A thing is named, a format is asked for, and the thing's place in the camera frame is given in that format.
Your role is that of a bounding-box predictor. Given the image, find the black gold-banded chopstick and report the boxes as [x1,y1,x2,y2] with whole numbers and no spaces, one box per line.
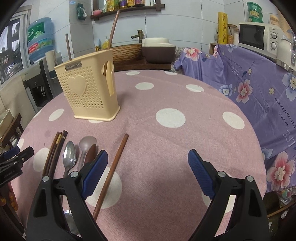
[48,130,66,179]

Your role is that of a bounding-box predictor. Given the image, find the water dispenser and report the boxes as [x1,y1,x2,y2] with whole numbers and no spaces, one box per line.
[21,58,54,113]

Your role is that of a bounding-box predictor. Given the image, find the white paper cup stack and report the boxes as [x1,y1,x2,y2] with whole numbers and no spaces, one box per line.
[45,50,57,79]

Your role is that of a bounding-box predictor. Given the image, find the dark wooden counter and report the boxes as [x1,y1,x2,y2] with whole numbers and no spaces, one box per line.
[114,58,171,72]

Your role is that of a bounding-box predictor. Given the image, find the brown chopstick in holder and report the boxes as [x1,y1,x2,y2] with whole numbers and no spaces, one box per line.
[65,34,72,61]
[107,10,120,50]

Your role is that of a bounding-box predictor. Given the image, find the white brown rice cooker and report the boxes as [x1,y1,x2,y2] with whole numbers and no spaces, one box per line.
[142,38,176,64]

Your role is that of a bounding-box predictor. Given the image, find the blue water jug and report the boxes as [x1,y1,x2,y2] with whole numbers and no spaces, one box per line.
[27,17,54,62]

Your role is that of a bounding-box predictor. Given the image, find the dark wooden wall shelf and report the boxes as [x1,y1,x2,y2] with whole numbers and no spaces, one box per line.
[90,0,165,20]

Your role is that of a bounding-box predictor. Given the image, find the cream plastic utensil holder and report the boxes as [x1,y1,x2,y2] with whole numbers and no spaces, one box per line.
[54,49,120,121]

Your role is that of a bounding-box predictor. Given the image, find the dark wooden spoon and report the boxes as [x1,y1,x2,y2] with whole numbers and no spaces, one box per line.
[84,144,97,164]

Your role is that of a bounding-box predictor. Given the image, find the matte grey metal spoon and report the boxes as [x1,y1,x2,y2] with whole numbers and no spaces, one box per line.
[77,136,97,171]

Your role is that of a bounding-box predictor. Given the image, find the woven basin sink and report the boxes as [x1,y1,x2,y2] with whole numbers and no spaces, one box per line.
[111,44,142,63]

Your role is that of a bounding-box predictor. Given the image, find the yellow soap bottle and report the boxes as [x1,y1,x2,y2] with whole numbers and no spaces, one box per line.
[102,36,109,50]

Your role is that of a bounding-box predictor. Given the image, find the white microwave oven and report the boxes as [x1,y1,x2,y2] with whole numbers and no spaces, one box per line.
[238,22,286,59]

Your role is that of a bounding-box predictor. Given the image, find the yellow roll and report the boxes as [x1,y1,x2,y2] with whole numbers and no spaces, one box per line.
[218,12,228,45]

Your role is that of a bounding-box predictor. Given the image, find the brown wooden chopstick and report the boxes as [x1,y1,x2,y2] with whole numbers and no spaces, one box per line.
[92,133,129,221]
[42,132,60,177]

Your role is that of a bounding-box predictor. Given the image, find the brass faucet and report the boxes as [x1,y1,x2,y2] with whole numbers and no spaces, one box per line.
[131,30,145,44]

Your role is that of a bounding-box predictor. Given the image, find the purple floral cloth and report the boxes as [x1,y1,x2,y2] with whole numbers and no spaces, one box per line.
[174,45,295,192]

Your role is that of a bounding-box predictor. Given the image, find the stacked green bowls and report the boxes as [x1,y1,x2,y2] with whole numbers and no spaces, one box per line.
[246,1,263,23]

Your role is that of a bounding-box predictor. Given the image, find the wooden stool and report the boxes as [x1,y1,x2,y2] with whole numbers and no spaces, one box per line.
[1,113,23,149]

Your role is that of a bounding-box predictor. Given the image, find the green packet on wall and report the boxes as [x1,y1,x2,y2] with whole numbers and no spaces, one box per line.
[76,3,88,21]

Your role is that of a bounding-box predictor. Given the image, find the shiny steel spoon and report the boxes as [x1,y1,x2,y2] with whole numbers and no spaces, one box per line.
[63,141,77,178]

